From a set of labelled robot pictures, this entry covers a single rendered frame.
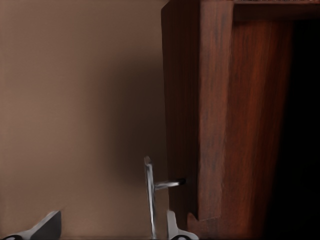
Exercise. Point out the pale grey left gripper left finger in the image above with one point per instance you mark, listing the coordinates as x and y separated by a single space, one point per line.
47 226

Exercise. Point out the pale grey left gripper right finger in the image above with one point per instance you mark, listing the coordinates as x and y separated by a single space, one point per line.
175 228

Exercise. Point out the brown wooden drawer cabinet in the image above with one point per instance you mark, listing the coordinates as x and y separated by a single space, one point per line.
262 112

